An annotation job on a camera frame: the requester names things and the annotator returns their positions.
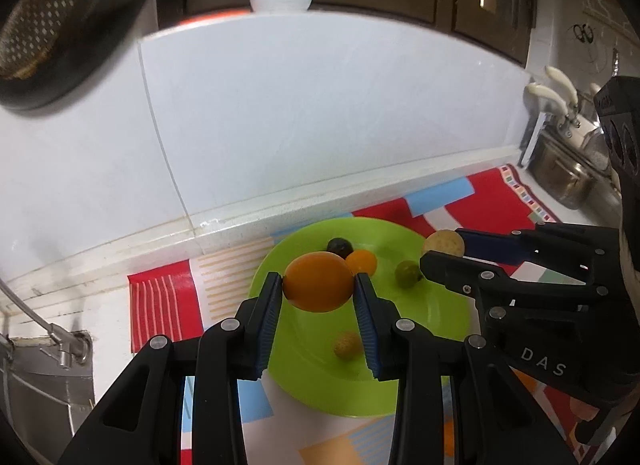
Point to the cream pan handle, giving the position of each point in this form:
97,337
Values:
544,92
562,79

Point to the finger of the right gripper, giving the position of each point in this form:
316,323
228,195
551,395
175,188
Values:
574,250
490,286

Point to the tan fruit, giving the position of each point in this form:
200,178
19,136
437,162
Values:
446,242
347,346

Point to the white dish rack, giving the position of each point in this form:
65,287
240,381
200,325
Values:
530,138

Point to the steel double sink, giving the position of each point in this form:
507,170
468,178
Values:
44,401

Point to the black scissors on wall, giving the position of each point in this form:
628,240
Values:
584,34

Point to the cream pan handle lower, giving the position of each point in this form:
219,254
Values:
544,92

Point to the dark plum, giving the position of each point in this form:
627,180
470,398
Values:
340,247

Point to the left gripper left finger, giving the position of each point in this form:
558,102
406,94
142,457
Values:
138,420

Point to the steel stock pot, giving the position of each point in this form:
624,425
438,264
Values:
563,175

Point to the orange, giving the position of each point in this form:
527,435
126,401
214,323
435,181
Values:
318,282
362,261

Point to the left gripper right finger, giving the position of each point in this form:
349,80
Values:
496,419

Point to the cream pan handle upper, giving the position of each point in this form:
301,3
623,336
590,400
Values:
562,79

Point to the black frying pan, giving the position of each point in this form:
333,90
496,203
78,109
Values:
49,47

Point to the green plate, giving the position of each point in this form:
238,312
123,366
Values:
318,358

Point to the green tomato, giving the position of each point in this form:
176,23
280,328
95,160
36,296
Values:
408,274

